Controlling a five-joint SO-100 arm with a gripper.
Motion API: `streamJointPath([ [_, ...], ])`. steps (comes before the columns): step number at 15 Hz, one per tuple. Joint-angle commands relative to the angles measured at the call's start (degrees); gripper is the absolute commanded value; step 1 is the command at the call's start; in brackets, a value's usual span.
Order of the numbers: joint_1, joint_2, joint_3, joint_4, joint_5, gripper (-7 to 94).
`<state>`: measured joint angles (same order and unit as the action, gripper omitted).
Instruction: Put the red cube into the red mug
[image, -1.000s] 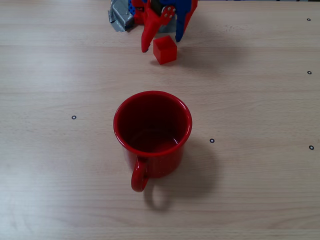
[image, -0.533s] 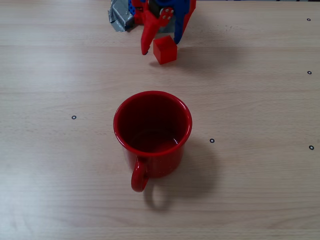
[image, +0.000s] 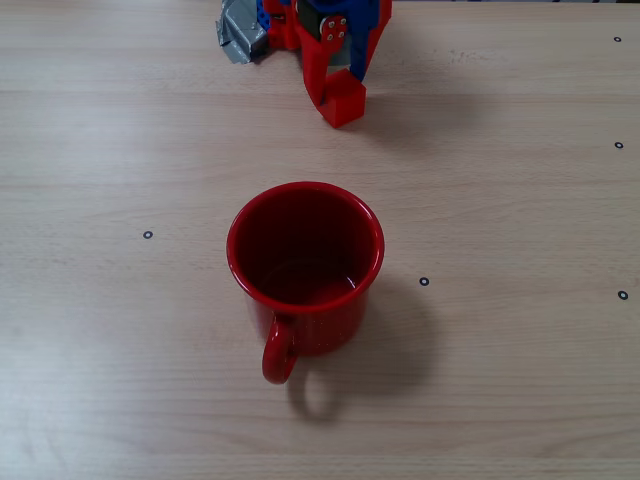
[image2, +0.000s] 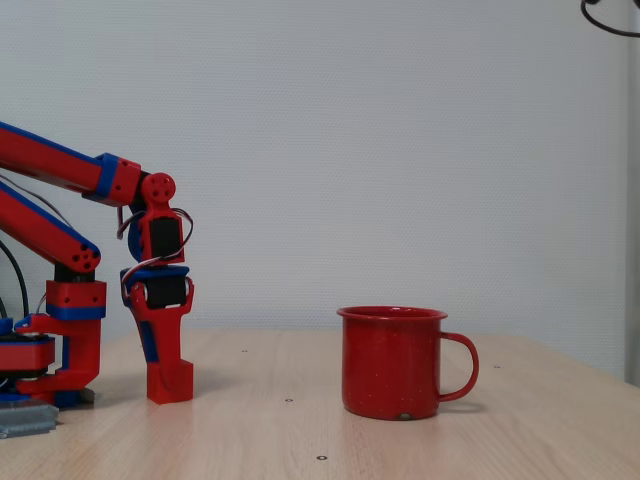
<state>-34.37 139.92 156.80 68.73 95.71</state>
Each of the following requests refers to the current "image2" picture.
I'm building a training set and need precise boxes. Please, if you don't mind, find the red enamel mug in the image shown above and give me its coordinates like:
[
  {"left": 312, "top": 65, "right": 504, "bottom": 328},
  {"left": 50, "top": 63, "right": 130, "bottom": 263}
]
[{"left": 336, "top": 305, "right": 480, "bottom": 421}]

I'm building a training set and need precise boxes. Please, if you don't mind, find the black hanging cable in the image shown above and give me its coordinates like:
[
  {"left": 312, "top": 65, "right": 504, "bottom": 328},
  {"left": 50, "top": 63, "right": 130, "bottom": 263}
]
[{"left": 580, "top": 0, "right": 640, "bottom": 37}]

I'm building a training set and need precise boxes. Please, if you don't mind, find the thin arm servo wire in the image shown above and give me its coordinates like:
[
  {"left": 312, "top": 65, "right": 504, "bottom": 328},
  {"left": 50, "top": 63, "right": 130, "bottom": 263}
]
[{"left": 0, "top": 174, "right": 76, "bottom": 231}]

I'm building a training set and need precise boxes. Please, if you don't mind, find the black base cable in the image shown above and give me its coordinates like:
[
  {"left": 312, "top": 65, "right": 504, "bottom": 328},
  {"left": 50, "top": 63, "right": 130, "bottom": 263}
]
[{"left": 0, "top": 239, "right": 29, "bottom": 321}]

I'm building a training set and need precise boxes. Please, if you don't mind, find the thin gripper servo wire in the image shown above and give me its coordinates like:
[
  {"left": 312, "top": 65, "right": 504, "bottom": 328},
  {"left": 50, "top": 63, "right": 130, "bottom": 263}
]
[{"left": 116, "top": 207, "right": 195, "bottom": 275}]

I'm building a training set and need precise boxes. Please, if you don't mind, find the red cube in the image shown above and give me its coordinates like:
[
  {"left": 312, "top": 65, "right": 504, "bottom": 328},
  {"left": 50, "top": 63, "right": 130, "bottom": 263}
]
[{"left": 146, "top": 359, "right": 195, "bottom": 404}]

